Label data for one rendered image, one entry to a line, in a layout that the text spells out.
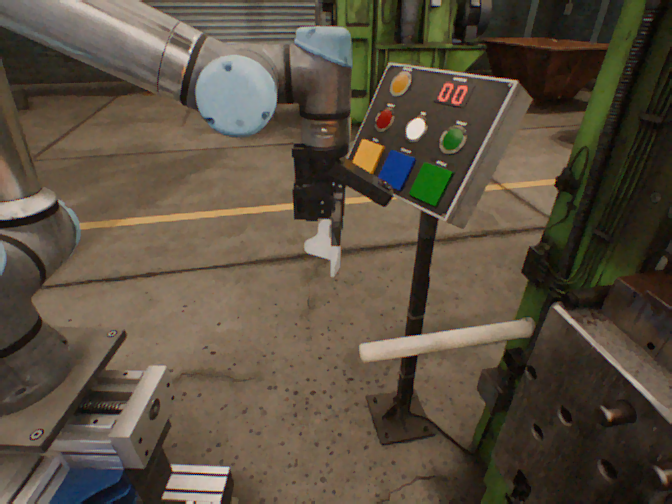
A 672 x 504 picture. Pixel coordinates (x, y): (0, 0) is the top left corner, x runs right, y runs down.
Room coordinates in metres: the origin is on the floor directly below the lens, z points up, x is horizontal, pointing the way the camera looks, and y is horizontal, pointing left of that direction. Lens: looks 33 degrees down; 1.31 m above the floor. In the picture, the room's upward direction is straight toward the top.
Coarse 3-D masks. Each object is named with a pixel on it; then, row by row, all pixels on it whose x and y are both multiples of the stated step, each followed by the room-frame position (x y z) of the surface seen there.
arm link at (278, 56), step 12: (240, 48) 0.52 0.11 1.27; (252, 48) 0.53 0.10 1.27; (264, 48) 0.56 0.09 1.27; (276, 48) 0.56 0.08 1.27; (288, 48) 0.56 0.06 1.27; (276, 60) 0.54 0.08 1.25; (288, 60) 0.54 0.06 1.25; (276, 72) 0.52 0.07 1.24; (288, 72) 0.54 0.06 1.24; (288, 84) 0.54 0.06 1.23; (288, 96) 0.54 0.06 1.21
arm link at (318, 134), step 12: (300, 120) 0.57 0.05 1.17; (312, 120) 0.55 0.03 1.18; (324, 120) 0.62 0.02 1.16; (336, 120) 0.55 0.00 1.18; (348, 120) 0.56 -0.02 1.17; (312, 132) 0.55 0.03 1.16; (324, 132) 0.54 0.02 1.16; (336, 132) 0.55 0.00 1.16; (348, 132) 0.56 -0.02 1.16; (312, 144) 0.55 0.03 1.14; (324, 144) 0.54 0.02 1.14; (336, 144) 0.55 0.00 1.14
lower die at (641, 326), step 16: (656, 272) 0.46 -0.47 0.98; (624, 288) 0.43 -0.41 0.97; (640, 288) 0.42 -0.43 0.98; (656, 288) 0.42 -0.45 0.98; (608, 304) 0.44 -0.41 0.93; (624, 304) 0.42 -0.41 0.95; (640, 304) 0.40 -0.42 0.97; (656, 304) 0.38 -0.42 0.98; (624, 320) 0.41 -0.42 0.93; (640, 320) 0.39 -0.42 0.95; (656, 320) 0.37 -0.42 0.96; (640, 336) 0.38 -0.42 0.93; (656, 336) 0.36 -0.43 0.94; (656, 352) 0.35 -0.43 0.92
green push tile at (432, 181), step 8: (424, 168) 0.75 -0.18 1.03; (432, 168) 0.74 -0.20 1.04; (440, 168) 0.73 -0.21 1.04; (424, 176) 0.74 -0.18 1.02; (432, 176) 0.73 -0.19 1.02; (440, 176) 0.71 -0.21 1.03; (448, 176) 0.70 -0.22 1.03; (416, 184) 0.74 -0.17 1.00; (424, 184) 0.73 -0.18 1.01; (432, 184) 0.72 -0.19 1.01; (440, 184) 0.70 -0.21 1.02; (448, 184) 0.70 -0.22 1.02; (416, 192) 0.73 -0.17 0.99; (424, 192) 0.72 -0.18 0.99; (432, 192) 0.70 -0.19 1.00; (440, 192) 0.69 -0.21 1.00; (424, 200) 0.71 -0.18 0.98; (432, 200) 0.69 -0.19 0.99; (440, 200) 0.69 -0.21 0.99
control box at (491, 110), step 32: (384, 96) 0.96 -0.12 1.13; (416, 96) 0.89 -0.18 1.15; (448, 96) 0.82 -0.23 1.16; (480, 96) 0.77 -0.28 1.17; (512, 96) 0.73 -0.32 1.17; (384, 128) 0.90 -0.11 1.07; (448, 128) 0.78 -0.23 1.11; (480, 128) 0.73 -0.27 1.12; (512, 128) 0.75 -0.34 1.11; (352, 160) 0.92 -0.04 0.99; (384, 160) 0.85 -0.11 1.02; (416, 160) 0.79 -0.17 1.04; (448, 160) 0.73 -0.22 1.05; (480, 160) 0.70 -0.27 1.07; (448, 192) 0.69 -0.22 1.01; (480, 192) 0.71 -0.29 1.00
